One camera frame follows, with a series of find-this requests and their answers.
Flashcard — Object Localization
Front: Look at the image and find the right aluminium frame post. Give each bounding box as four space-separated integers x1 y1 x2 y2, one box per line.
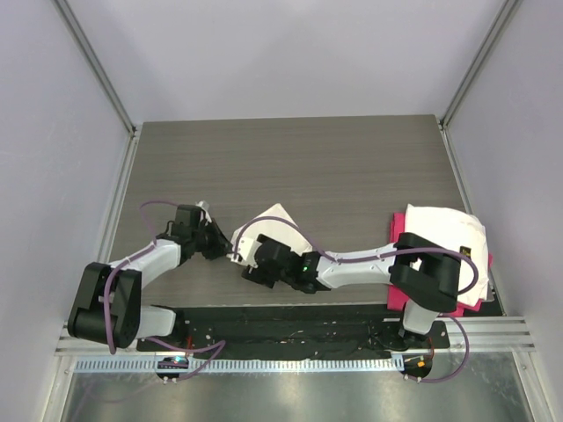
438 0 524 131

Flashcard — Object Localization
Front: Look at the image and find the white folded cloth with logo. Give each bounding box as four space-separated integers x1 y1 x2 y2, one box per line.
405 204 489 309

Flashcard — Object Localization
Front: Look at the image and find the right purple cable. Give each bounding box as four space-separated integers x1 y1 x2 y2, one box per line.
231 215 480 387

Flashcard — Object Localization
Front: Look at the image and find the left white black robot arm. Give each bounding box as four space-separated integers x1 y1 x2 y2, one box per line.
67 201 231 353

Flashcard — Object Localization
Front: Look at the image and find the aluminium frame post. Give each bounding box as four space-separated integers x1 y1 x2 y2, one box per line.
49 0 138 137
438 0 524 131

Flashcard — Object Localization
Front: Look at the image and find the left aluminium frame post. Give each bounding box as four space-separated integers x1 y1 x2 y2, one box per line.
49 0 138 137

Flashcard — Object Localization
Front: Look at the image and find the white slotted cable duct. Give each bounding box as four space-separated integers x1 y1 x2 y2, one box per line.
74 355 404 374

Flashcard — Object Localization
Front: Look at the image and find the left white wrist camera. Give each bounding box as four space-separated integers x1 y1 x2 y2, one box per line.
196 200 213 225

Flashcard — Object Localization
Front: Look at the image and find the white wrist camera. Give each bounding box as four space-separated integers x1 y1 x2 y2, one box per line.
196 200 213 225
230 236 261 267

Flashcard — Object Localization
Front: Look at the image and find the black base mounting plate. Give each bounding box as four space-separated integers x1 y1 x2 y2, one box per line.
131 302 450 358

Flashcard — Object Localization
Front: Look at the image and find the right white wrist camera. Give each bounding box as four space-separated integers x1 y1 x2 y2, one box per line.
230 236 261 267

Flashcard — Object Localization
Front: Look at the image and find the white cloth napkin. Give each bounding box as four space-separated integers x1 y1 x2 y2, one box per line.
227 203 313 258

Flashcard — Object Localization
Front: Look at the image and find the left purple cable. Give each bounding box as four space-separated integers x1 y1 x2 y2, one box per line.
105 200 228 382

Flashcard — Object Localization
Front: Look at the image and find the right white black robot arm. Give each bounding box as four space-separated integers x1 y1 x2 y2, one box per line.
234 233 461 351

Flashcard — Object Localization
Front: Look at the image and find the purple cable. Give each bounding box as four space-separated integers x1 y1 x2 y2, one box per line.
105 200 228 382
231 215 480 387

